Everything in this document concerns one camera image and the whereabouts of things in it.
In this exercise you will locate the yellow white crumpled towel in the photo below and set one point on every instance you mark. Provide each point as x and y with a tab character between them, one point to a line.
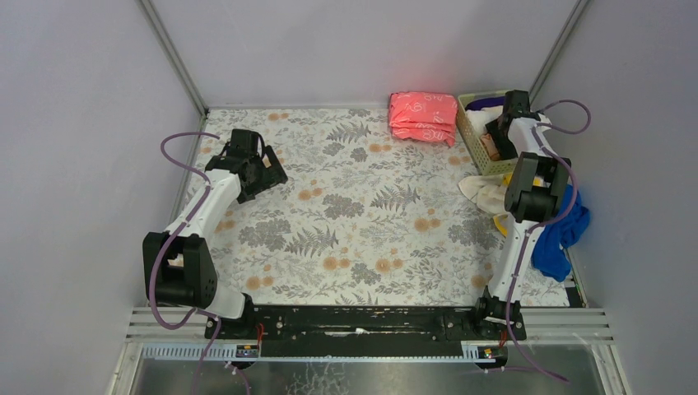
488	194

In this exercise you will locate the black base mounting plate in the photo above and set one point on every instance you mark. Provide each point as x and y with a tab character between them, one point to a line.
307	331

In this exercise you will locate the white rolled towel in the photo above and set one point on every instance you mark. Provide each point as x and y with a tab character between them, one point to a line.
480	118

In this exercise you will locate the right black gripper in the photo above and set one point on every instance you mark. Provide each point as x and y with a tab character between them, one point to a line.
502	134

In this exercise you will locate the blue towel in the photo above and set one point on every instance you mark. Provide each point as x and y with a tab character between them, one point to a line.
549	252

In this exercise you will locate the pink folded towel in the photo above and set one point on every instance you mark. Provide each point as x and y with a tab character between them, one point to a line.
423	116

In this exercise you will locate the floral tablecloth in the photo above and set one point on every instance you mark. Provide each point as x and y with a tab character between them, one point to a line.
364	218

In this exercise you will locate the aluminium frame rail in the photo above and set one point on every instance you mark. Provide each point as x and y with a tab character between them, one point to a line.
544	327

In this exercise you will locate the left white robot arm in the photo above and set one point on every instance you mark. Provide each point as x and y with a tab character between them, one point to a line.
177	261

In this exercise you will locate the green plastic basket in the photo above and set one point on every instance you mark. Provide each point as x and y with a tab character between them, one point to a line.
485	165

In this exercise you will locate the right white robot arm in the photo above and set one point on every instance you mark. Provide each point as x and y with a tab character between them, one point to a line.
533	198

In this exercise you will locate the orange cartoon towel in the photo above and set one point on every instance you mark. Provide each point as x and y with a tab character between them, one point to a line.
490	147

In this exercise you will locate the purple rolled towel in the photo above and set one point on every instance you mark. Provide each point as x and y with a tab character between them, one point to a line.
483	103

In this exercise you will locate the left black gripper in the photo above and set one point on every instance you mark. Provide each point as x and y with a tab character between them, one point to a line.
264	174

